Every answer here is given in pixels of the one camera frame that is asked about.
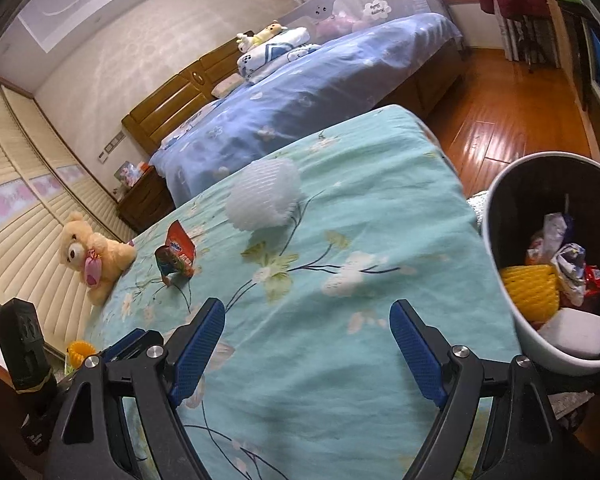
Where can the red crumpled wrapper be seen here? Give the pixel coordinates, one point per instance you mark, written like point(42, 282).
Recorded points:
point(595, 277)

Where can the brown wooden cabinet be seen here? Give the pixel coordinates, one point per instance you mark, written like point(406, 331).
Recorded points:
point(570, 50)

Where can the red snack wrapper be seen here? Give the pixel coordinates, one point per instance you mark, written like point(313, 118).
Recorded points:
point(177, 250)

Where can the white foam block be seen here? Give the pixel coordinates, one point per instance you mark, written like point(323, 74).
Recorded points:
point(575, 332)

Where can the wall switch panel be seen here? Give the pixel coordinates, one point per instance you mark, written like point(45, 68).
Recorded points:
point(111, 146)

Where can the colourful picture frame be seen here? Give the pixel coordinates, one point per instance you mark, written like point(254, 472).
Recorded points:
point(129, 172)

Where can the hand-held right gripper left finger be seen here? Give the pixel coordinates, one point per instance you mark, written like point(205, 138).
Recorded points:
point(200, 345)

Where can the white printed pillow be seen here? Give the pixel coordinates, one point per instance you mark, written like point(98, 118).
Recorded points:
point(180, 130)

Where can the orange snack wrapper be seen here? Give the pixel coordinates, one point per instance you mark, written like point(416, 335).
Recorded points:
point(536, 257)

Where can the pink pillow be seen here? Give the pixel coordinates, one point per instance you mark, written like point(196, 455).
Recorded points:
point(227, 86)

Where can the beige teddy bear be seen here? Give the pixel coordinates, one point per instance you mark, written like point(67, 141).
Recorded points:
point(105, 255)

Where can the white round waste bin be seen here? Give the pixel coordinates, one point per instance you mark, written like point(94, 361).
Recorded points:
point(510, 200)

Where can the yellow plush toy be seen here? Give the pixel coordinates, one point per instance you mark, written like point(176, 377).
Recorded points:
point(267, 32)

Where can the white radiator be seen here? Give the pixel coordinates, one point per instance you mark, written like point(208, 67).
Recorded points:
point(437, 4)

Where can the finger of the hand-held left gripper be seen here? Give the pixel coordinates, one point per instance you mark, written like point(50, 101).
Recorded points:
point(125, 340)

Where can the pink plush toy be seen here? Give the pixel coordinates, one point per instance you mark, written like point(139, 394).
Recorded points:
point(340, 25)

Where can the yellow foam fruit net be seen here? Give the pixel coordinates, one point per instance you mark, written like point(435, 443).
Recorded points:
point(530, 290)
point(77, 352)

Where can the white blue patterned pillow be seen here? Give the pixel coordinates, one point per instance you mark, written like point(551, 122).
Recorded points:
point(275, 55)

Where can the white crumpled wrapper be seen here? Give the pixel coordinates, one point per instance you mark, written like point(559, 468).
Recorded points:
point(555, 227)

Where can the wooden coat stand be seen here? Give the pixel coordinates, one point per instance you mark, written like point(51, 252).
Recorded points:
point(530, 45)

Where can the wooden nightstand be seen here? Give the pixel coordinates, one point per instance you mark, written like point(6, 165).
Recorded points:
point(145, 200)

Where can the cream louvred wardrobe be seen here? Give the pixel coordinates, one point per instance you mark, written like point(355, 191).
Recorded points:
point(25, 210)

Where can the bed with blue blanket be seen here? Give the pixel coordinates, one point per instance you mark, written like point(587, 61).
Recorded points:
point(305, 90)

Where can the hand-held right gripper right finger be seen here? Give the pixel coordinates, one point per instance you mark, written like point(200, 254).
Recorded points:
point(420, 355)

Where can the teal floral cloth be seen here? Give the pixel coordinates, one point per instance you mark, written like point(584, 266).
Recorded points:
point(305, 360)

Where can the white foam fruit net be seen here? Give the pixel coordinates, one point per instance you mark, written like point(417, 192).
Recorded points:
point(265, 192)

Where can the wooden bed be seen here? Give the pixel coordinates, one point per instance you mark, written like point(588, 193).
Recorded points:
point(180, 100)

